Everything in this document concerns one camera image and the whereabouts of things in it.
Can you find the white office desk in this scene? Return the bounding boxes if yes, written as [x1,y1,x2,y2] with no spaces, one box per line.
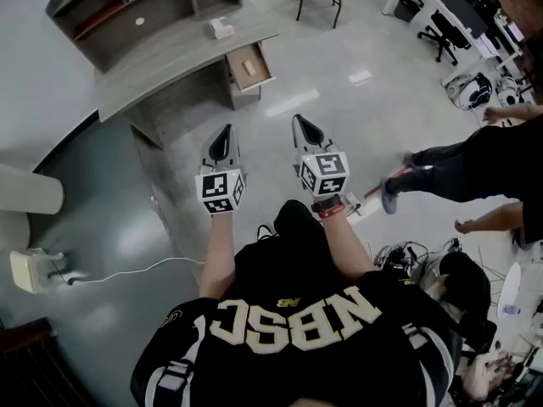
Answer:
[381,0,525,88]

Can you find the black backpack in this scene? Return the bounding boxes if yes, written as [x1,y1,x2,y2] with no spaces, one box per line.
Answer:
[436,251,495,347]

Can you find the grey wooden shelf unit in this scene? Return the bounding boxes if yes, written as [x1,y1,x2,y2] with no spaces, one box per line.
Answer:
[44,0,245,74]

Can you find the dark wooden slatted panel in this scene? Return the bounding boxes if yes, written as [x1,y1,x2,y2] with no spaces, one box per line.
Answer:
[0,316,90,407]

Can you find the person's right forearm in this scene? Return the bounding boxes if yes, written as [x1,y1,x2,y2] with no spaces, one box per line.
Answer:
[320,210,375,282]

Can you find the grey wooden desk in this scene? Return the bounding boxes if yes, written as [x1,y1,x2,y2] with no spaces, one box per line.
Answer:
[92,19,281,150]

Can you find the white cylindrical post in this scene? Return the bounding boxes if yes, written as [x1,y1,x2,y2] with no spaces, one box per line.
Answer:
[0,163,65,215]

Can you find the black trousers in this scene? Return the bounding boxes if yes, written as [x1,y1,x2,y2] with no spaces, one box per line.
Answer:
[273,199,337,271]

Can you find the white floor cable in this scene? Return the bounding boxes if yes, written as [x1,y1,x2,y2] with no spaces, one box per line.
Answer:
[67,255,207,287]

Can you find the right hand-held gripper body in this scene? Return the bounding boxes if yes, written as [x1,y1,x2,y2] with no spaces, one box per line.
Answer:
[292,151,350,197]

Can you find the wooden drawer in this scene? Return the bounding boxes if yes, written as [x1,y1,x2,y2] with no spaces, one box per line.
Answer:
[224,42,275,92]

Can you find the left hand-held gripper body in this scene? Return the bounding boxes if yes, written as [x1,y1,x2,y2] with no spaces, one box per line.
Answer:
[194,161,247,219]

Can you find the tangle of cables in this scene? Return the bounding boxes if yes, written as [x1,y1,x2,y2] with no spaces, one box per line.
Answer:
[372,238,466,279]

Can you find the black wrist watch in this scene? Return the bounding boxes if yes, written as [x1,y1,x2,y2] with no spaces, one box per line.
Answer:
[311,195,344,214]

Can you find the white box with pink base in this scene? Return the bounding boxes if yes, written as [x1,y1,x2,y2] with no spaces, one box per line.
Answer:
[209,18,236,41]

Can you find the person's left forearm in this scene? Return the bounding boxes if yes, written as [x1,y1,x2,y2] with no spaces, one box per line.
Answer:
[198,213,238,301]

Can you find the black office chair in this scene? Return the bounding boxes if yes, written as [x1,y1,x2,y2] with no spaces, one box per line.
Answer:
[417,9,472,66]

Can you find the black lettered jersey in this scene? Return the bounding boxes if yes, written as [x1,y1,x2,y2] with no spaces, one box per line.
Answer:
[130,243,466,407]

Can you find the white headset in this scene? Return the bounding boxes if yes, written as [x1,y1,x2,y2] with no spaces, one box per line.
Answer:
[445,72,494,110]
[495,76,534,106]

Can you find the white power strip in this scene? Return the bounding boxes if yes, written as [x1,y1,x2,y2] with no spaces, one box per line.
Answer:
[344,191,379,218]

